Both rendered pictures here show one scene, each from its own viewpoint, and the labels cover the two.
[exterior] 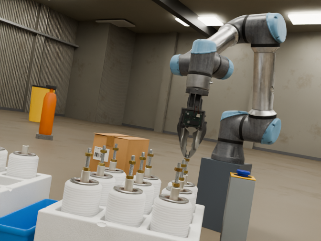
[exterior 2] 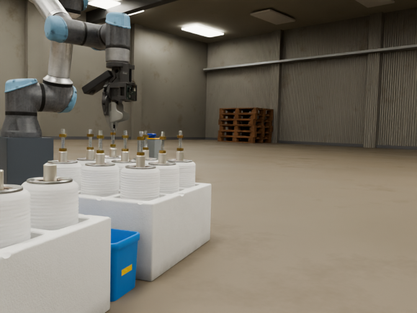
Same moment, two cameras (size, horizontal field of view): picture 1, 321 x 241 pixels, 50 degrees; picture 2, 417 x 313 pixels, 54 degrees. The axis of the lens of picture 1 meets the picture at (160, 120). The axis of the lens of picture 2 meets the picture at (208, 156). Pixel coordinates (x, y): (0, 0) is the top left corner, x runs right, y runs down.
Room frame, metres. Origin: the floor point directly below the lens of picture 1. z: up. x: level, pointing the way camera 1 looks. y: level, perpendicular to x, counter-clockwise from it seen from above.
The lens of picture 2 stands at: (0.54, 1.12, 0.35)
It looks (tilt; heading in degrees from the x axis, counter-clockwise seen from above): 4 degrees down; 281
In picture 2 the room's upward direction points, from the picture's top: 2 degrees clockwise
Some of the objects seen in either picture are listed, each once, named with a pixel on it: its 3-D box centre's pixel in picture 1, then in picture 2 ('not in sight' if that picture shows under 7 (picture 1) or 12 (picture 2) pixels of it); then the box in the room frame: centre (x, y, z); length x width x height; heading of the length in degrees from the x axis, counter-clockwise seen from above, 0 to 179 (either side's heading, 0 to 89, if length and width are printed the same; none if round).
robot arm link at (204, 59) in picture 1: (202, 59); (117, 31); (1.07, -0.10, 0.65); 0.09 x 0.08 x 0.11; 141
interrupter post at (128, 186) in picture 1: (128, 185); (162, 159); (0.87, 0.05, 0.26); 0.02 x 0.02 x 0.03
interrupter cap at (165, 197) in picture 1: (173, 199); (179, 161); (0.85, -0.06, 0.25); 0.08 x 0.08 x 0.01
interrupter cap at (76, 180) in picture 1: (84, 181); (140, 167); (0.89, 0.17, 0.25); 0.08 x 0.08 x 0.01
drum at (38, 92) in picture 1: (41, 104); not in sight; (7.01, 2.45, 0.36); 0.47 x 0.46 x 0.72; 58
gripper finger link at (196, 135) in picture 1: (194, 144); (121, 117); (1.06, -0.12, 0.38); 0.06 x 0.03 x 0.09; 171
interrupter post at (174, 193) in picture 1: (174, 193); (180, 156); (0.85, -0.06, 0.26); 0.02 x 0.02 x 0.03
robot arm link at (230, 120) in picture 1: (234, 125); (23, 95); (1.57, -0.34, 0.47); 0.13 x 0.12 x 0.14; 51
